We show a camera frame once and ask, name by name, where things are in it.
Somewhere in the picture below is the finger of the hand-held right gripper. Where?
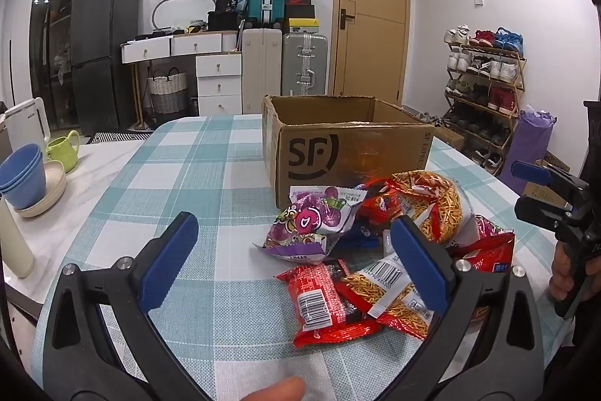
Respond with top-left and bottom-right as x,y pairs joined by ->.
511,161 -> 593,207
514,193 -> 587,237

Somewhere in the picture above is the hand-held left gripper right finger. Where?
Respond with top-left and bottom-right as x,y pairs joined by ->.
391,215 -> 548,401

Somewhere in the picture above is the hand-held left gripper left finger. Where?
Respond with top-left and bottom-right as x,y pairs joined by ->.
42,212 -> 212,401

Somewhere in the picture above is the white-backed noodle snack packet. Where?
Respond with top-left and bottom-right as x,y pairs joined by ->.
338,253 -> 442,340

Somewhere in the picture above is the large noodle snack packet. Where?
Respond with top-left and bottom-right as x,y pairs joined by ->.
392,170 -> 484,246

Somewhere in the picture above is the blue cookie packet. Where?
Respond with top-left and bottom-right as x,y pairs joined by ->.
338,218 -> 391,250

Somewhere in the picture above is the red chip packet blue label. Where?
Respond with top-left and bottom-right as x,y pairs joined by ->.
446,215 -> 516,276

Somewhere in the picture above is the plain red snack packet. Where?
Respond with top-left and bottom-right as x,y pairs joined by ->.
359,178 -> 405,233

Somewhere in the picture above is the red cookie packet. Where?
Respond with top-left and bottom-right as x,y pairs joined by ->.
276,259 -> 382,348

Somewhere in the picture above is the purple snack packet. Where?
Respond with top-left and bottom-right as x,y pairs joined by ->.
254,185 -> 369,265

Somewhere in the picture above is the brown cardboard box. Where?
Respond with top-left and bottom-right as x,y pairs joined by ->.
261,95 -> 435,210

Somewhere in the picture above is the person's right hand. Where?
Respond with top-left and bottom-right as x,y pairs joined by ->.
549,240 -> 586,302

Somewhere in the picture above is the person's left hand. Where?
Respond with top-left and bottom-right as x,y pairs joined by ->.
239,375 -> 307,401

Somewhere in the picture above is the printed cardboard box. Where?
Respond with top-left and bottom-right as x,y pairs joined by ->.
521,152 -> 572,201

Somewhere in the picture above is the purple bag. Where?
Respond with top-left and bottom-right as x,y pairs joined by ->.
500,105 -> 558,190

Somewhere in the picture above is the small cardboard box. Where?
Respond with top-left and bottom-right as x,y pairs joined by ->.
434,126 -> 465,151

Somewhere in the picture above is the teal checked tablecloth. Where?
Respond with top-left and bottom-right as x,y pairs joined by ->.
30,114 -> 564,401

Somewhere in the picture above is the wooden shoe rack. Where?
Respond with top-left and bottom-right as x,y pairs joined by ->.
444,41 -> 527,176

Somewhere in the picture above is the shoe rack with shoes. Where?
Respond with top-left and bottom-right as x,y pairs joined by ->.
444,24 -> 525,174

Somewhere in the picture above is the patterned rug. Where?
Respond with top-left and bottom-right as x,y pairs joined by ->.
88,131 -> 156,145

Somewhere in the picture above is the beige bowl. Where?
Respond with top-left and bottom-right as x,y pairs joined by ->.
14,160 -> 68,218

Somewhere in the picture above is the green cup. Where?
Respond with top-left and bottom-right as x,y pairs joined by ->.
45,129 -> 82,174

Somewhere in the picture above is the cream bottle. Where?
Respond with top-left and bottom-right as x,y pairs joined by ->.
0,194 -> 36,278

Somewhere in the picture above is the woven laundry basket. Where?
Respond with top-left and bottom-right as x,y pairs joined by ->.
147,67 -> 189,124

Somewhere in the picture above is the white desk with drawers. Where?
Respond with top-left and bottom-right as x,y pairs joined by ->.
119,30 -> 245,132

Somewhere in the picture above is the white electric kettle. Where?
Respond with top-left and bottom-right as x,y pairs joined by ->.
4,97 -> 51,157

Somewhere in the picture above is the cream suitcase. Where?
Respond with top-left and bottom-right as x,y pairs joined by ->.
241,27 -> 283,115

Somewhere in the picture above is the dark grey fridge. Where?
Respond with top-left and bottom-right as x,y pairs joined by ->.
70,0 -> 142,136

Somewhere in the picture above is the silver suitcase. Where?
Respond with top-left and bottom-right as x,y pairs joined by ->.
281,32 -> 329,97

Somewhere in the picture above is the wooden door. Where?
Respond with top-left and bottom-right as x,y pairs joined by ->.
331,0 -> 411,106

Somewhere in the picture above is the black bag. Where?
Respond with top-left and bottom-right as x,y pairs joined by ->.
207,0 -> 248,32

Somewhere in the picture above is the dark glass cabinet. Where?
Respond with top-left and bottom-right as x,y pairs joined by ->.
28,0 -> 90,134

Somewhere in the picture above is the grey hose loop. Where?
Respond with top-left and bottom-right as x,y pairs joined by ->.
151,0 -> 217,33

